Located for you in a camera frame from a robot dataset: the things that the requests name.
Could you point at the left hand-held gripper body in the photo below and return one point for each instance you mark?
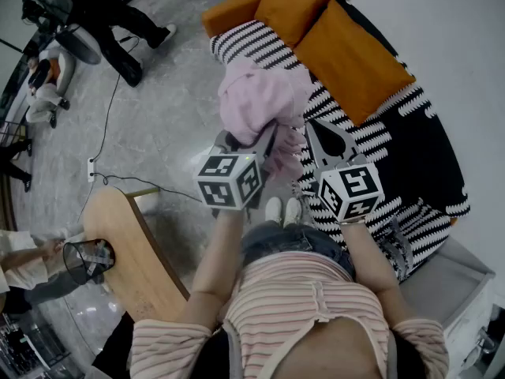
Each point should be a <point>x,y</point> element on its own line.
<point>229,184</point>

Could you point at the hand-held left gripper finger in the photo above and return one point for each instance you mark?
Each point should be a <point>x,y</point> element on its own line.
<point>227,142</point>
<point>265,142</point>

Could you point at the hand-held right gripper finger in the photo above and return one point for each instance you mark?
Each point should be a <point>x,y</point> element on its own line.
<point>320,152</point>
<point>342,144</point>

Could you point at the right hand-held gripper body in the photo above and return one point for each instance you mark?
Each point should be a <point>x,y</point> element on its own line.
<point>351,192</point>

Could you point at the pink cloth garment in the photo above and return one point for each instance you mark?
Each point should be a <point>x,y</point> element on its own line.
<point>252,97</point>

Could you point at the person's right forearm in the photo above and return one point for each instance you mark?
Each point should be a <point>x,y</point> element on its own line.
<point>371,259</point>

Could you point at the person's left forearm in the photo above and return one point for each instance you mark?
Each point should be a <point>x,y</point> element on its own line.
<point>215,259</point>

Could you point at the person's left white shoe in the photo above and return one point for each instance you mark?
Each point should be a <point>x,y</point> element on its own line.
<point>273,209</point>

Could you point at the person's white shoe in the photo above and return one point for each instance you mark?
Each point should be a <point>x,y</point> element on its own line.
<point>292,211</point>
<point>273,209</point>

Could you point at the person's right white shoe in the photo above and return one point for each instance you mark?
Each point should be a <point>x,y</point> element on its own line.
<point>292,211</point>

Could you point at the person's blue jeans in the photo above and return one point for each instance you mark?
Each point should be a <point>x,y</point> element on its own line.
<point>288,239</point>

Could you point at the black white striped blanket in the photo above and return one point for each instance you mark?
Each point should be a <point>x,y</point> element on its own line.
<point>252,46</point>

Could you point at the person's pink striped top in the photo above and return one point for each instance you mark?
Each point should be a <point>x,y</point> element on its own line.
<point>296,286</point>

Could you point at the light wooden table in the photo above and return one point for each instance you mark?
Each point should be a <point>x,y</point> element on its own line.
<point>130,251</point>

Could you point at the grey white side cabinet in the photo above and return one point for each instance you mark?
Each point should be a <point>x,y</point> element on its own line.
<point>446,275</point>

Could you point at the white power strip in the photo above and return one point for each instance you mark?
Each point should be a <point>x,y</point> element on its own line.
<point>91,170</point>

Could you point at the black mesh wastebasket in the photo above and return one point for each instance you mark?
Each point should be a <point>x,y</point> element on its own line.
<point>84,263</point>

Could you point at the white beanbag chair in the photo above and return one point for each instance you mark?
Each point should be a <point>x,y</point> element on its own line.
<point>68,67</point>

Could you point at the small orange cushion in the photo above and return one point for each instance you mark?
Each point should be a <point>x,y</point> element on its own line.
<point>54,69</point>

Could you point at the black metal shelf rack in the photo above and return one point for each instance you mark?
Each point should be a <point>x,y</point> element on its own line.
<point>23,350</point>

